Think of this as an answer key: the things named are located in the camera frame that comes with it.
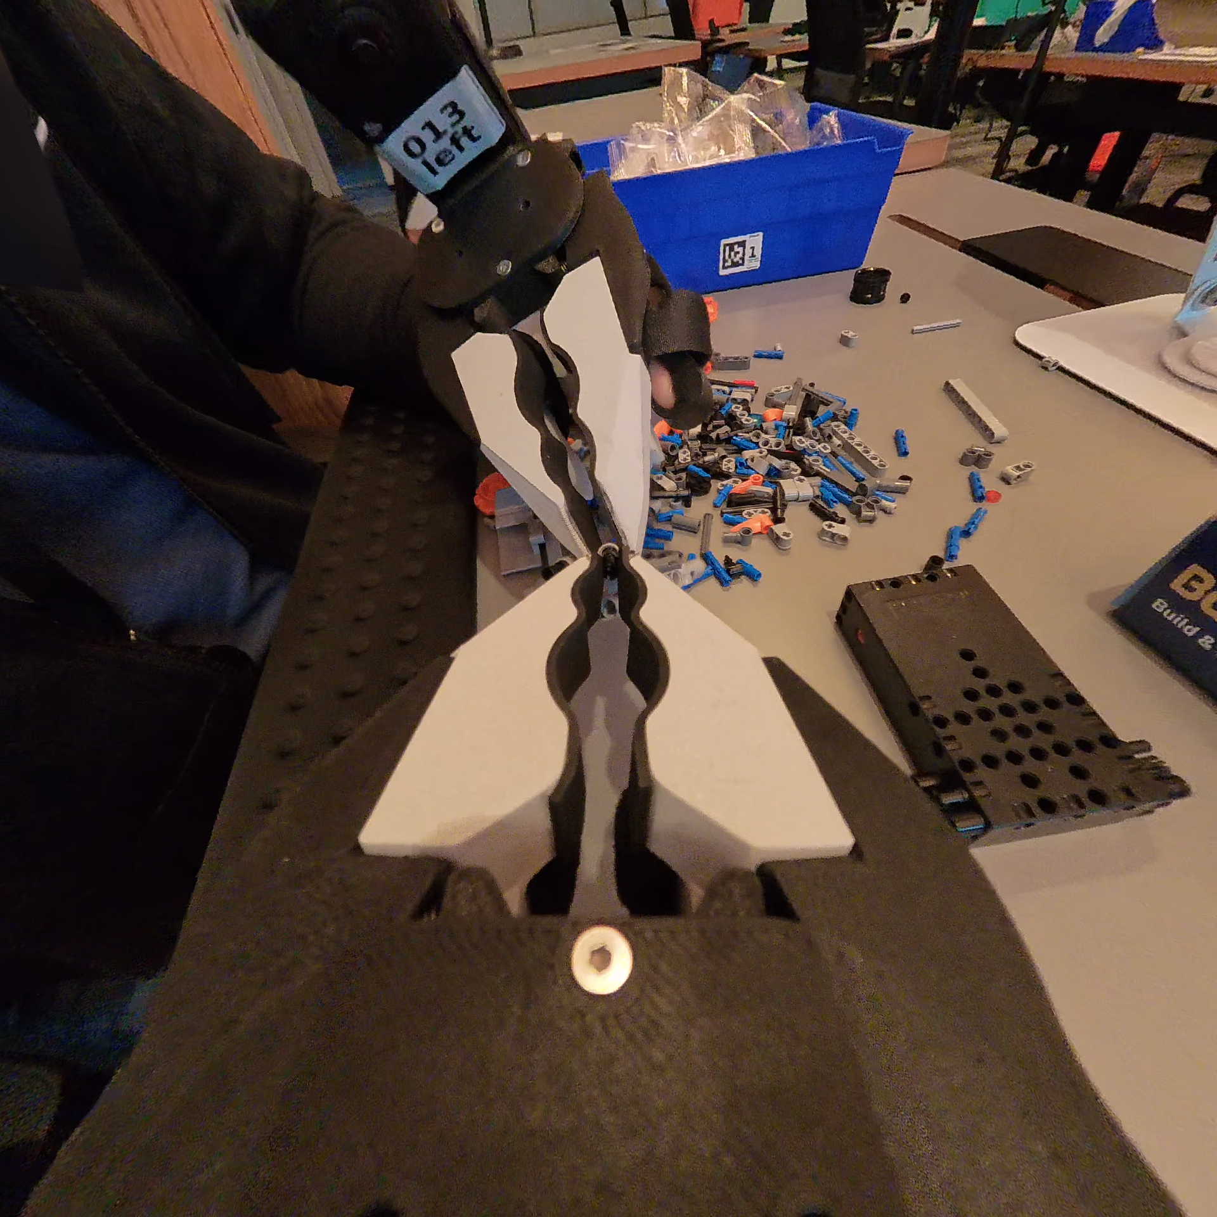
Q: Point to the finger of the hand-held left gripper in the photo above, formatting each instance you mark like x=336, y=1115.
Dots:
x=504, y=419
x=617, y=398

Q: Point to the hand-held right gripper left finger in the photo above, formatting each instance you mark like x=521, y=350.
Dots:
x=446, y=760

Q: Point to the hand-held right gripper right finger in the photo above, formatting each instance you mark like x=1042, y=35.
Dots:
x=750, y=760

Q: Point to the pile of small building pieces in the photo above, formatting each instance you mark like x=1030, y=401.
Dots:
x=788, y=446

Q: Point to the black perforated hub box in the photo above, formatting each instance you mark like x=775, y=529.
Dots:
x=903, y=617

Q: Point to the person's left forearm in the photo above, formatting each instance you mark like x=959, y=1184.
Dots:
x=313, y=237

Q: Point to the person's left hand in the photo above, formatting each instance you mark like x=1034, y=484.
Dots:
x=665, y=385

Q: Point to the orange gear wheel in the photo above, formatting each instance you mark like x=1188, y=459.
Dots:
x=487, y=494

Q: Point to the wooden-edged desk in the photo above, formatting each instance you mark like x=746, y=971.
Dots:
x=608, y=56

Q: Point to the pile of clear plastic bags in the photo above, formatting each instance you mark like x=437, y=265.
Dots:
x=723, y=123

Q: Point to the blue tagged parts bin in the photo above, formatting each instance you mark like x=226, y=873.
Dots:
x=808, y=219

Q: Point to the black rubber tyre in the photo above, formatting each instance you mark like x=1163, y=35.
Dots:
x=869, y=285

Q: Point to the grey axle rod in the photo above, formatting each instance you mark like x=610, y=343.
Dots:
x=936, y=326

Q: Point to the long grey beam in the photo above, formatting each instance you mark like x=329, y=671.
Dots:
x=976, y=410

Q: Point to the dark grey double connector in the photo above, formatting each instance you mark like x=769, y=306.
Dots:
x=976, y=456

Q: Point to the person's blue shirt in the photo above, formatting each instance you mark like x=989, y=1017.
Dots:
x=123, y=513

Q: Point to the light grey angled connector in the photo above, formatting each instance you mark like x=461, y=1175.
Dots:
x=1017, y=471

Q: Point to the dark blue robot kit box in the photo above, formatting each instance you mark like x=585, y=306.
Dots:
x=1179, y=608

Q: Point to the white book stand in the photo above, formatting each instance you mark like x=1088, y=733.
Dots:
x=1102, y=361

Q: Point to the wooden desk with black legs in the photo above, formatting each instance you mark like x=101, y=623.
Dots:
x=1092, y=66

